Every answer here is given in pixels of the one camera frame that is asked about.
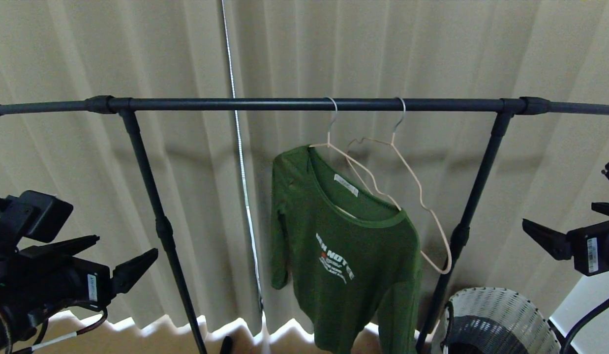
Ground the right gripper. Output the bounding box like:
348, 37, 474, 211
522, 202, 609, 277

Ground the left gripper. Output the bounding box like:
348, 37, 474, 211
0, 235, 159, 341

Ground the green sleeveless shirt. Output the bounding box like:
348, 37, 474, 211
270, 145, 424, 354

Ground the pink clothes hanger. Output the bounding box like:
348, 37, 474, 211
308, 97, 402, 220
346, 97, 453, 275

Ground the white laundry basket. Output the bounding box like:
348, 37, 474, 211
430, 287, 564, 354

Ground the black clothes rack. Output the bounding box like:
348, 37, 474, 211
0, 95, 609, 354

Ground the beige curtain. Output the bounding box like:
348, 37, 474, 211
0, 0, 609, 340

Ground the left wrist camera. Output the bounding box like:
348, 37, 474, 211
0, 191, 74, 257

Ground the black cable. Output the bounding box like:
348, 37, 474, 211
559, 290, 609, 354

